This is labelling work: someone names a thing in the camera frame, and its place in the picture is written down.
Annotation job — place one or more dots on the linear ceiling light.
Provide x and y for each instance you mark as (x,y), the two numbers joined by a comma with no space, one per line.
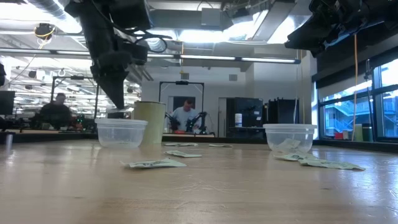
(205,57)

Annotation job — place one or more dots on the red box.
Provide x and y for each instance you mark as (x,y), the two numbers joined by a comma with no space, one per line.
(338,135)

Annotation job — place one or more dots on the person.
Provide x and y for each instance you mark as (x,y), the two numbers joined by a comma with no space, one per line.
(56,113)
(185,116)

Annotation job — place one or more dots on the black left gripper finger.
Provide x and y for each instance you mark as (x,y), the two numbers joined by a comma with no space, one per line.
(115,87)

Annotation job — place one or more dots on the black aluminium table frame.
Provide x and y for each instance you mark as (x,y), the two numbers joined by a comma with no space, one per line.
(46,137)

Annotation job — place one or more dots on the black monitor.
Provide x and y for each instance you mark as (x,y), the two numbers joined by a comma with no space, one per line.
(7,102)

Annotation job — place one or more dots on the grey ceiling unit box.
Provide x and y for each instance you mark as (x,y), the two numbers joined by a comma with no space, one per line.
(211,17)

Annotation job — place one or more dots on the pale pink container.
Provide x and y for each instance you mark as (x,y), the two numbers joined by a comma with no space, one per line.
(346,134)

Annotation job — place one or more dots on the white green sweetener packet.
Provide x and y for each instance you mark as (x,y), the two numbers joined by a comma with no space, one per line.
(220,145)
(287,145)
(180,144)
(332,165)
(155,163)
(295,156)
(183,154)

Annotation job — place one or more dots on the clear plastic bowl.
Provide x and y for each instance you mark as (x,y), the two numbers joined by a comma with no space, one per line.
(290,133)
(121,133)

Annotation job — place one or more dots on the dark green cup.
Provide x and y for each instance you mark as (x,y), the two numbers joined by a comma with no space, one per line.
(367,132)

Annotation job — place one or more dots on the black cabinet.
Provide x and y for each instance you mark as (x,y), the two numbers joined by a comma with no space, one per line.
(248,115)

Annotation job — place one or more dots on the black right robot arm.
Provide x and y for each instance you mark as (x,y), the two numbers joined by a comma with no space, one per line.
(385,9)

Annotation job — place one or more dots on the background black robot arm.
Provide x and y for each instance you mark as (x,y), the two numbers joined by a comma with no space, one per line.
(172,123)
(196,123)
(82,121)

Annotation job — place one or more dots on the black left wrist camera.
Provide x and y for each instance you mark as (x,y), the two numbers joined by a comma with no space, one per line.
(135,53)

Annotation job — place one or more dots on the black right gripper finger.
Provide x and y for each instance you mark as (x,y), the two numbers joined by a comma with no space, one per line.
(311,37)

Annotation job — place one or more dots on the black rack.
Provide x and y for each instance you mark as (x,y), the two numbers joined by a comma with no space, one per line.
(283,112)

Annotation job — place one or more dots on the light green cup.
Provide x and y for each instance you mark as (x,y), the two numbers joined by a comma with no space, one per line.
(358,132)

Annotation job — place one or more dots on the black tripod stand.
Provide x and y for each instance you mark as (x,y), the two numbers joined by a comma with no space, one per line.
(368,93)

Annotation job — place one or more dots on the white canister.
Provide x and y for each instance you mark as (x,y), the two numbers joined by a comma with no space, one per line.
(238,119)

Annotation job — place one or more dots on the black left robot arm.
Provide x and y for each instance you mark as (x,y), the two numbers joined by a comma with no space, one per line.
(130,12)

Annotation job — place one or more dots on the silver ventilation duct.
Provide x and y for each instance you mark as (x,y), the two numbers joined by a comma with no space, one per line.
(53,9)

